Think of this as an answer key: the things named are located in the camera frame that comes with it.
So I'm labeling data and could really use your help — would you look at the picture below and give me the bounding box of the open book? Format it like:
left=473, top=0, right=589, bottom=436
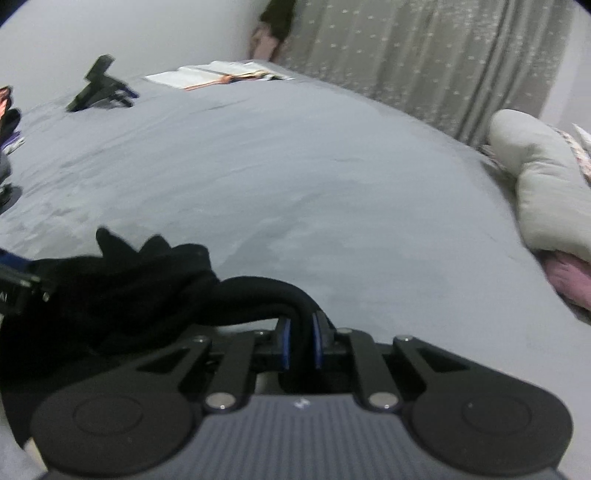
left=144, top=60, right=296, bottom=92

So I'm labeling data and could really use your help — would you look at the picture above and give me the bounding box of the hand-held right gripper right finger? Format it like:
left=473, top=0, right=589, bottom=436
left=312, top=312, right=467, bottom=411

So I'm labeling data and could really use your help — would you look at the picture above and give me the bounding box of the pink hanging garment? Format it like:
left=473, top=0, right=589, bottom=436
left=249, top=25, right=282, bottom=61

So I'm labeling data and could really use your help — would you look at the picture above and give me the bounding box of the grey folded quilt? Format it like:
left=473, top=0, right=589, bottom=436
left=487, top=109, right=591, bottom=259

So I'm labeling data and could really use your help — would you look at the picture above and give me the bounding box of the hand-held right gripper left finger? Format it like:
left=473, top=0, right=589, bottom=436
left=139, top=318, right=293, bottom=411

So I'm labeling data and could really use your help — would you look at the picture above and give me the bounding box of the dark hanging garment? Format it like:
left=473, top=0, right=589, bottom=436
left=259, top=0, right=298, bottom=40

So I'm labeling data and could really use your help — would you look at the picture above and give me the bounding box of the black garment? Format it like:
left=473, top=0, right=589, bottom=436
left=0, top=226, right=322, bottom=450

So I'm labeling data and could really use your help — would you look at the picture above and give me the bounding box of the grey star-print curtain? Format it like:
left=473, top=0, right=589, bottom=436
left=270, top=0, right=573, bottom=147

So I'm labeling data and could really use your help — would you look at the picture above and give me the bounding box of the white cartoon print pillow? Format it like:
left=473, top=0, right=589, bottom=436
left=554, top=122, right=591, bottom=178

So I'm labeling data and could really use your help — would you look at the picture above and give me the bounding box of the pile of colourful clothes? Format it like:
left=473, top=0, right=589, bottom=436
left=0, top=85, right=25, bottom=155

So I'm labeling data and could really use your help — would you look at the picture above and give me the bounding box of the grey bed sheet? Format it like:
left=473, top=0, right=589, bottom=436
left=0, top=62, right=591, bottom=480

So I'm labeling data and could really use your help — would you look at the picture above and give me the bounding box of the black phone stand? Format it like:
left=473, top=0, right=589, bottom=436
left=66, top=54, right=139, bottom=113

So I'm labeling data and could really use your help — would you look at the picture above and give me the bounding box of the pink pillow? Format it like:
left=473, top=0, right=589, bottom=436
left=540, top=251, right=591, bottom=312

